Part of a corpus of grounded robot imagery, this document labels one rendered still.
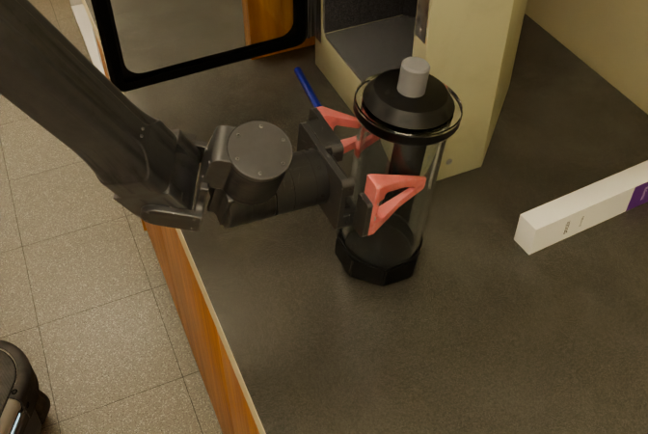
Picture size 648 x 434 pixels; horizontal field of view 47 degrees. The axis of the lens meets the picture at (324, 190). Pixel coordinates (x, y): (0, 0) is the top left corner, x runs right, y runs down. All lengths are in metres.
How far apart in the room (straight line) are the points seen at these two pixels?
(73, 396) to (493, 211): 1.29
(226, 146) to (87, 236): 1.69
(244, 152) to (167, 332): 1.43
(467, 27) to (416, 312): 0.33
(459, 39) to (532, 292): 0.30
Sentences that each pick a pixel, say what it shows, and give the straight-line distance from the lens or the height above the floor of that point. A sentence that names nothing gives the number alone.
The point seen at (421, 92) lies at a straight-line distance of 0.73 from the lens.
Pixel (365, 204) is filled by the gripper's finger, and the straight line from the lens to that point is 0.71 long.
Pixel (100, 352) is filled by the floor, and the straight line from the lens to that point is 2.04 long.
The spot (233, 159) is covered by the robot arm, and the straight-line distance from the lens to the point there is 0.63.
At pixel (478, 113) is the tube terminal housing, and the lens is 0.97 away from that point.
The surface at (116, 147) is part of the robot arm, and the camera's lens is 0.63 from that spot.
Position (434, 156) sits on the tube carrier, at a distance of 0.75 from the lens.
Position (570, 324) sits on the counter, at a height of 0.94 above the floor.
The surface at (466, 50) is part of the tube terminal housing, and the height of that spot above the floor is 1.14.
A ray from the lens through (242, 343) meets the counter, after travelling 0.84.
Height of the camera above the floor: 1.63
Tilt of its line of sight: 44 degrees down
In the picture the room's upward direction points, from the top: straight up
